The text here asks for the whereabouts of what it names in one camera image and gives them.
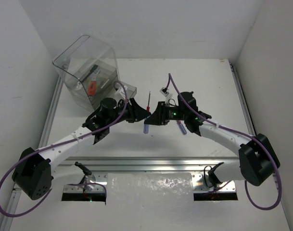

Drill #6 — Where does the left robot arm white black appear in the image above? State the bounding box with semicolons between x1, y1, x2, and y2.
12;98;151;200

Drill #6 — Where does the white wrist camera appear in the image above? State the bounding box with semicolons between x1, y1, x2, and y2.
160;88;169;97
114;85;127;99

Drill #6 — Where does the red handled adjustable wrench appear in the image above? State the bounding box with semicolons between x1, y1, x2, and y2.
87;74;97;97

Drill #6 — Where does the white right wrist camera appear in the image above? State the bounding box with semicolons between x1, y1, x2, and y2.
160;88;169;97

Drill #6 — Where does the clear plastic drawer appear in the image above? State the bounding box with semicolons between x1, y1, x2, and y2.
91;81;137;109

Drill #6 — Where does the black handled adjustable wrench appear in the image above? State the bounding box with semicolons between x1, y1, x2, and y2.
81;64;98;82

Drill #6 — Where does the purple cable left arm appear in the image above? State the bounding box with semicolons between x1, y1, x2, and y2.
0;80;129;218

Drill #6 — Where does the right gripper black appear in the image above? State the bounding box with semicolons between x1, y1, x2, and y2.
144;102;187;126

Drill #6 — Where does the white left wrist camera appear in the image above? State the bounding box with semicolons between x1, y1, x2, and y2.
114;85;127;99

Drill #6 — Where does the clear stacked plastic container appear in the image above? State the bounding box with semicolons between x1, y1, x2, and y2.
51;34;121;111

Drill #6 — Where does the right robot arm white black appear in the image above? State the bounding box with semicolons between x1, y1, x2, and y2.
144;92;280;186

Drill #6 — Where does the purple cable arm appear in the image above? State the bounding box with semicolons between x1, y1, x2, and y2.
0;80;129;218
168;73;282;210

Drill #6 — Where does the aluminium frame rail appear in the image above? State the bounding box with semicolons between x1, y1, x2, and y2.
9;59;288;231

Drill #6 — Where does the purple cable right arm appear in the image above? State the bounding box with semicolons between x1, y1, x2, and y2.
168;73;282;210

